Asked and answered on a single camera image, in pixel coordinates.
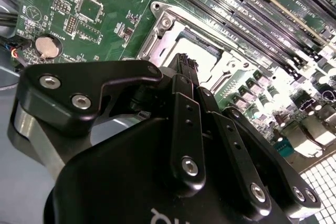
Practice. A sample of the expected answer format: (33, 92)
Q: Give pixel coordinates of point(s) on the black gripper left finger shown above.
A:
(92, 74)

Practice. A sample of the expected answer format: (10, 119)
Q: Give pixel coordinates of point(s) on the metal CPU socket cover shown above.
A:
(236, 61)

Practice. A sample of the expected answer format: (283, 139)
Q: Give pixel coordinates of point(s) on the silver CPU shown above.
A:
(207, 53)

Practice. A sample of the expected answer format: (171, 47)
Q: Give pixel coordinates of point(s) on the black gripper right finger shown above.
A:
(236, 145)

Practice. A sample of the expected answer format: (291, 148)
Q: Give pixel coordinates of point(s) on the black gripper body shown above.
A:
(118, 182)

